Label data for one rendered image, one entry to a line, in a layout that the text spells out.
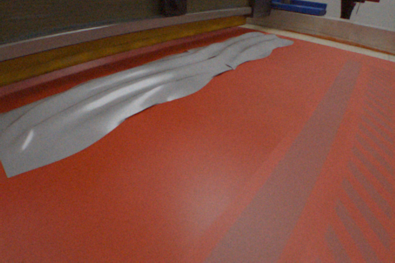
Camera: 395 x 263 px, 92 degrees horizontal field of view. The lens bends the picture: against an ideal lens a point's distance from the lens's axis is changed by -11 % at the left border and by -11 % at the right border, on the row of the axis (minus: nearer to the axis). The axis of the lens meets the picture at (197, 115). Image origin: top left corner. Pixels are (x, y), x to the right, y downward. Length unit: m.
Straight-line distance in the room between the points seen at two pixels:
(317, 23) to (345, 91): 0.24
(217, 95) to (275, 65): 0.10
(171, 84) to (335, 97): 0.13
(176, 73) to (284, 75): 0.10
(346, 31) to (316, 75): 0.20
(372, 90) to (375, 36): 0.20
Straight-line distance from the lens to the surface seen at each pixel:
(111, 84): 0.17
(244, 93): 0.16
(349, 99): 0.20
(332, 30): 0.43
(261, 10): 0.42
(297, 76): 0.22
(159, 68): 0.19
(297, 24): 0.44
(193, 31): 0.31
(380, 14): 2.17
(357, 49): 0.40
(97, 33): 0.19
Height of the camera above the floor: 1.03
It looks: 33 degrees down
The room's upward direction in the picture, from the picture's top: 2 degrees clockwise
